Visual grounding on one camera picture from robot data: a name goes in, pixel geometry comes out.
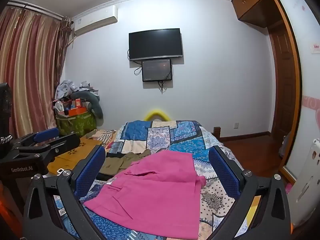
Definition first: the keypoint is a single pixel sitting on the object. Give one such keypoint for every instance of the yellow wooden nightstand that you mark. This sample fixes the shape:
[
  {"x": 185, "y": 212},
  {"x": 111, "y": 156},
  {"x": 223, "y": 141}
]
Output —
[{"x": 72, "y": 156}]

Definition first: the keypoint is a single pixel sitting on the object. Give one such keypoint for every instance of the striped cloth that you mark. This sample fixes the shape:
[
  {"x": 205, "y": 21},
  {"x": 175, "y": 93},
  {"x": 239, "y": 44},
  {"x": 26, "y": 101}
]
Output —
[{"x": 105, "y": 135}]

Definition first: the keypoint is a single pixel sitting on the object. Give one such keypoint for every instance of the olive green pants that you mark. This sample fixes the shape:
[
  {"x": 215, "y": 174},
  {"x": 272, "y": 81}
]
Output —
[{"x": 120, "y": 163}]

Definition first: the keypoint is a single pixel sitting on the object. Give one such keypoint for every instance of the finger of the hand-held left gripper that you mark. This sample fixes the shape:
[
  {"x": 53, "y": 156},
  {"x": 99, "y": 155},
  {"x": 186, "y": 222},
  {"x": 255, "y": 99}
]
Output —
[
  {"x": 46, "y": 133},
  {"x": 65, "y": 143}
]

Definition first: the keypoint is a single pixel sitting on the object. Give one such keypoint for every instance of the orange box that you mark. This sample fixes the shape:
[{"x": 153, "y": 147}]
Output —
[{"x": 77, "y": 111}]

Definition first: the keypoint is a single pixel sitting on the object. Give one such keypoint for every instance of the wooden overhead cabinet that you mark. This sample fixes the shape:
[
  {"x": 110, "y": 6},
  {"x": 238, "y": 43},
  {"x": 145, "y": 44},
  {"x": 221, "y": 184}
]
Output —
[{"x": 255, "y": 2}]

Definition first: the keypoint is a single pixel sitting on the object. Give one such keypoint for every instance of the white plastic panel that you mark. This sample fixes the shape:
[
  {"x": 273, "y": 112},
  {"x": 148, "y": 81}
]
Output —
[{"x": 307, "y": 180}]

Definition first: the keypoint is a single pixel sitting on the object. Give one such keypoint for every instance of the patchwork printed blanket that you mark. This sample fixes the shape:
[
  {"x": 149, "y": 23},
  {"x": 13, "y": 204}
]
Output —
[{"x": 175, "y": 135}]

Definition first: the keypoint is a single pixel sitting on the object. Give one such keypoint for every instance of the wooden bed post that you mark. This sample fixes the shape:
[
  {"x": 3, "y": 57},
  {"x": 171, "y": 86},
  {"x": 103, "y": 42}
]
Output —
[{"x": 216, "y": 132}]

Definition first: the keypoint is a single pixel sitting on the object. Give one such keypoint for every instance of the pink pants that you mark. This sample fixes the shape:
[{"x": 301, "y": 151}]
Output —
[{"x": 155, "y": 187}]

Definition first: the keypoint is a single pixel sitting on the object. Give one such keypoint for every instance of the white air conditioner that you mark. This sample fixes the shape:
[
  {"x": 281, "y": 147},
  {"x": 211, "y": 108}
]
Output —
[{"x": 96, "y": 20}]

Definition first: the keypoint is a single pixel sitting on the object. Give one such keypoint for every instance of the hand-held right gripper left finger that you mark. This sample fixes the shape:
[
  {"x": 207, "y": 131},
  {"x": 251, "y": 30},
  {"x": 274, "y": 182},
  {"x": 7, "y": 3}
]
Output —
[{"x": 91, "y": 170}]

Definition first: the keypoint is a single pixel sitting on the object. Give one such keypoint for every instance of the pile of clothes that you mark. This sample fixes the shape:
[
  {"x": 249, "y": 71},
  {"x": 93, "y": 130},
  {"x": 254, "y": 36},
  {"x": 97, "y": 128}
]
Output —
[{"x": 72, "y": 86}]

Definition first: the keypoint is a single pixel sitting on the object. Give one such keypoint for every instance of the yellow curved cushion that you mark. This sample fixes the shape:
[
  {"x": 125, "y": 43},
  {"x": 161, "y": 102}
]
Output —
[{"x": 157, "y": 112}]

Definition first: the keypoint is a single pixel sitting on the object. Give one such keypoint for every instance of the curtain rod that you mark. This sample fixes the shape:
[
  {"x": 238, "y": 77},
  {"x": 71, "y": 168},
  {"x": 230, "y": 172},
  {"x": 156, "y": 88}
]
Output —
[{"x": 37, "y": 11}]

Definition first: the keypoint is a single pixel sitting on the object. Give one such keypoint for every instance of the black wall television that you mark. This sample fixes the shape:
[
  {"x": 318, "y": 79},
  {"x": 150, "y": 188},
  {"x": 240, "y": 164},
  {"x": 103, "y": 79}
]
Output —
[{"x": 155, "y": 43}]

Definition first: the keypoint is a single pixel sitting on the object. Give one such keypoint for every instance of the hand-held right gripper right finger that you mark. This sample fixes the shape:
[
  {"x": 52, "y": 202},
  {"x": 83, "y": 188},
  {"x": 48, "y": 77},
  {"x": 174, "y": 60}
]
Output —
[{"x": 222, "y": 170}]

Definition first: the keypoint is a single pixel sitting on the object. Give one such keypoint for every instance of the yellow bed sheet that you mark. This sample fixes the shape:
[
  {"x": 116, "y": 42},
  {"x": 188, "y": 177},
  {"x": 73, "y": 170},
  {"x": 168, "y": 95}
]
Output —
[{"x": 253, "y": 210}]

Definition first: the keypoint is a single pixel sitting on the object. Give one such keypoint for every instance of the green storage box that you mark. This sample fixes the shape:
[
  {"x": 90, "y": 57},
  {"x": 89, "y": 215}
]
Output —
[{"x": 75, "y": 126}]

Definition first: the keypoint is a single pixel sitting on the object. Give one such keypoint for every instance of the white wall socket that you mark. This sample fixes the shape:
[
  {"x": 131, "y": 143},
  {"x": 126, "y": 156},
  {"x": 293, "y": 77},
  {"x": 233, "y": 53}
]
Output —
[{"x": 235, "y": 125}]

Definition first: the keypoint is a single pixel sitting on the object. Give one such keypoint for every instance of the wooden door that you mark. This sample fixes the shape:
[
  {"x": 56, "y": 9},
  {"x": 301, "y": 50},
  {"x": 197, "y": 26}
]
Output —
[{"x": 283, "y": 85}]

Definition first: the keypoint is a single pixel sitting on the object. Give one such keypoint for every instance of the small black monitor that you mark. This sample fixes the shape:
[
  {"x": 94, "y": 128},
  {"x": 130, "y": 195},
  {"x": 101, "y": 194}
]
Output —
[{"x": 157, "y": 70}]

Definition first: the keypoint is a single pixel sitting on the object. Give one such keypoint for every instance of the striped pink curtain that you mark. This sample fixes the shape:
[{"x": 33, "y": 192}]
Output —
[{"x": 27, "y": 75}]

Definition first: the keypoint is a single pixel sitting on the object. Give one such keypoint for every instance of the white wardrobe sliding door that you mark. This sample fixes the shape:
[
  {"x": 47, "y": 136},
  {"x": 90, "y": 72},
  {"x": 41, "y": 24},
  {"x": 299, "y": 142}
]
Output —
[{"x": 307, "y": 85}]

